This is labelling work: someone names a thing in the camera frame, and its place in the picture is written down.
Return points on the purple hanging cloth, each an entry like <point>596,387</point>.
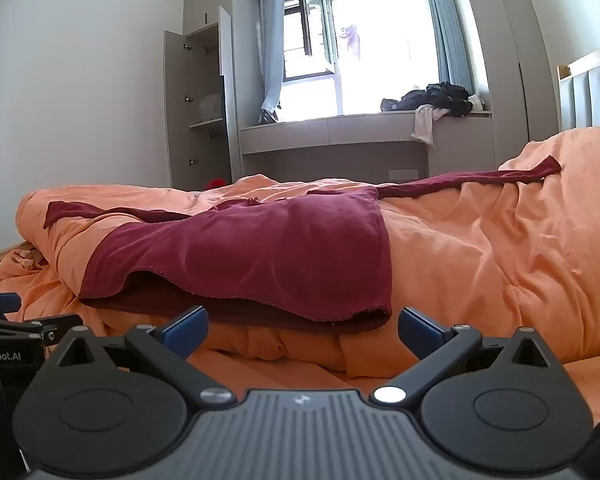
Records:
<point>352,42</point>

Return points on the grey window bench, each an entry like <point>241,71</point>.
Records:
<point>330,135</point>

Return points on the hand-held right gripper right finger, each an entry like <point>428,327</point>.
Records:
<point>420,331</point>

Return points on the pile of dark clothes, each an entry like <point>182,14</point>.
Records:
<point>430,97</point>

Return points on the red item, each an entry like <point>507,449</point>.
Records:
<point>216,184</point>

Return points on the light blue sheer curtain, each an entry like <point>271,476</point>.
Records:
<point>271,50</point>

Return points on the window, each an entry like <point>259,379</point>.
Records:
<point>380,50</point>

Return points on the blue-grey thick curtain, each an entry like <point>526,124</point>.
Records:
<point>450,25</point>

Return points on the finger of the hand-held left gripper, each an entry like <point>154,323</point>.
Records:
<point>60,329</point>
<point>0,303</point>

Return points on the maroon long-sleeve top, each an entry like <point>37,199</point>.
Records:
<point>255,250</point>

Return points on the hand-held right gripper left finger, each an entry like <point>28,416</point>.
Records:
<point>187,329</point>

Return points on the grey padded wooden headboard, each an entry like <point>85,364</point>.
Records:
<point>590,95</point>

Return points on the white hanging garment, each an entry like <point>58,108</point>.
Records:
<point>425,122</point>

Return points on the small white cloth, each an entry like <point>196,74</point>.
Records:
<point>476,102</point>

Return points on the orange blanket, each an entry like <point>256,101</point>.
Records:
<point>480,260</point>

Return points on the grey open wardrobe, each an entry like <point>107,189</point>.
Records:
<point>200,150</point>

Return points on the tall grey closed wardrobe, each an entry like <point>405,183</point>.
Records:
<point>515,60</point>

